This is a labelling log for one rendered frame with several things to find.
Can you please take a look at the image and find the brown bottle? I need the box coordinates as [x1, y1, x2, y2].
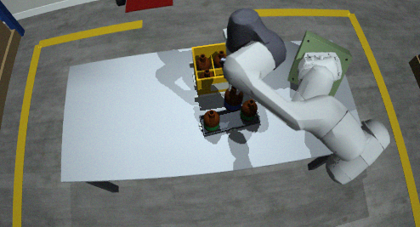
[196, 54, 211, 71]
[224, 86, 243, 112]
[200, 69, 214, 78]
[213, 50, 227, 69]
[240, 99, 258, 122]
[203, 110, 220, 132]

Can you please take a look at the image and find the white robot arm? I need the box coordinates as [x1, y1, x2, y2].
[223, 8, 390, 184]

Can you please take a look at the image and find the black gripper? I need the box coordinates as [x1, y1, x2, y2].
[219, 56, 240, 95]

